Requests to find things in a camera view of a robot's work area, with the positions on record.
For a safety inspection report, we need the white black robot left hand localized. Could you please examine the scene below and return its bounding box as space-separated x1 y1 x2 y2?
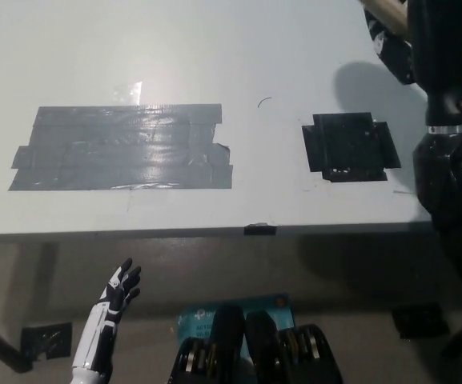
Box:
70 258 143 384

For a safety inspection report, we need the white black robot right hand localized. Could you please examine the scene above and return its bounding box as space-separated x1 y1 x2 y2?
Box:
364 6 415 86

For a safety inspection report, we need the beige paper plate stack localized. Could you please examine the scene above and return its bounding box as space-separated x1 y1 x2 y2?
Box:
356 0 408 36

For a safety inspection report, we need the black floor tape patch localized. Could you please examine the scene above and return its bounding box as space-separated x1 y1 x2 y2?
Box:
391 303 451 341
21 322 74 358

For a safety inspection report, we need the black table leg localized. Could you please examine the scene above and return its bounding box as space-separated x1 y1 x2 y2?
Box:
0 313 34 374

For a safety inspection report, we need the small black tape strip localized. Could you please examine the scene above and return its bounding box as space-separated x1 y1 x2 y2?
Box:
243 221 278 236

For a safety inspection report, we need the clear tape piece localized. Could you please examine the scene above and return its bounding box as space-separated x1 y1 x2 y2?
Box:
114 81 143 106

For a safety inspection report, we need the grey duct tape patch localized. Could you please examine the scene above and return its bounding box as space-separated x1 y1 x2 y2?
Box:
8 103 234 192

